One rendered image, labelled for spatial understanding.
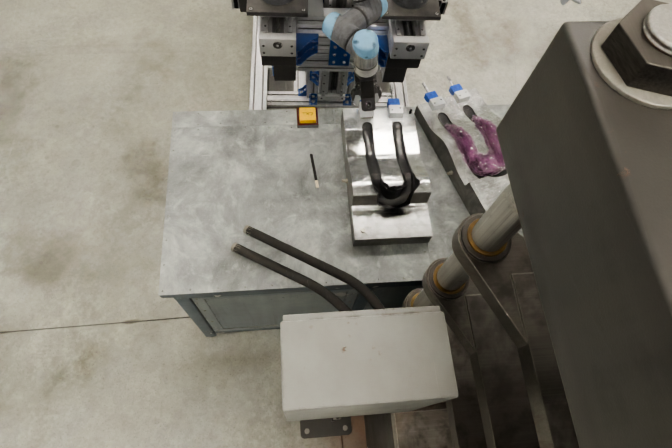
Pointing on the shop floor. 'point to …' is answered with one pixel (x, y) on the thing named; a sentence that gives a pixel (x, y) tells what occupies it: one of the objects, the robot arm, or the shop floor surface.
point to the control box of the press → (363, 365)
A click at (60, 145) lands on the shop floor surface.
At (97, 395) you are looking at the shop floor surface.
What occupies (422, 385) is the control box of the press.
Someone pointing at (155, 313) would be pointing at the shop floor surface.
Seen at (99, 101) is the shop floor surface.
